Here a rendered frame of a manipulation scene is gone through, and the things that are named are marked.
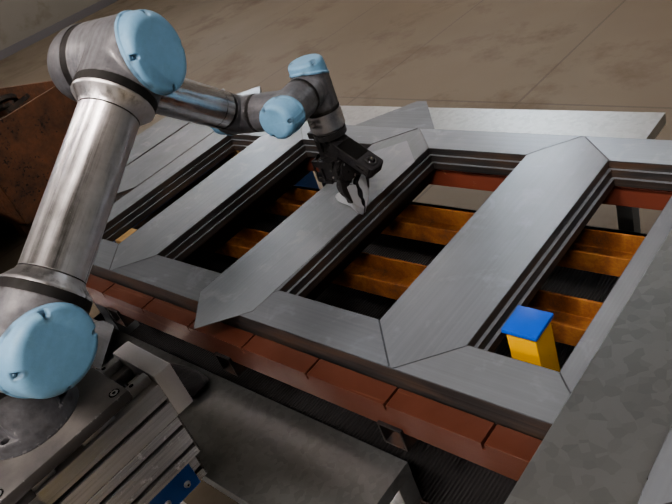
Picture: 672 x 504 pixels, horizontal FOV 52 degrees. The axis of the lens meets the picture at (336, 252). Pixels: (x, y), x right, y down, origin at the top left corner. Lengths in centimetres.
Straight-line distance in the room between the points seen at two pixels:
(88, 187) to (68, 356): 21
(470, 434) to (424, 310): 26
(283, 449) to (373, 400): 27
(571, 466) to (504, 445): 32
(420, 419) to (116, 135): 60
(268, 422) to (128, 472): 35
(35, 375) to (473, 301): 70
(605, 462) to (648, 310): 21
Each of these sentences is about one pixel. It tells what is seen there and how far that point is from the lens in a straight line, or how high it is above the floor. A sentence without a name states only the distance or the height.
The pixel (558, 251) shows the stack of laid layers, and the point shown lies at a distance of 132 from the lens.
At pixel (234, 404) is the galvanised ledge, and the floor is 68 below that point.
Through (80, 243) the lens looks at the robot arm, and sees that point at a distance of 92.
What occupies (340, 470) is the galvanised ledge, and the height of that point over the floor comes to 68.
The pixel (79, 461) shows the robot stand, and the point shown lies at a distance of 111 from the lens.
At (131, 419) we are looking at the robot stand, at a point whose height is 96.
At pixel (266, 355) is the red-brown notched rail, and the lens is 131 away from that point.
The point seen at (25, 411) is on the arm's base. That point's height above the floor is 109.
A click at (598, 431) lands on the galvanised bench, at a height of 105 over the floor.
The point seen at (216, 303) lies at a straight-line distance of 144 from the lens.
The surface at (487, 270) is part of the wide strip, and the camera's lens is 125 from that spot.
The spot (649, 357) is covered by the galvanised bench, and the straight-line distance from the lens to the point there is 80.
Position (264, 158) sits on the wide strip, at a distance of 197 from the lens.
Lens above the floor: 162
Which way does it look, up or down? 32 degrees down
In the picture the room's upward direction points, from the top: 22 degrees counter-clockwise
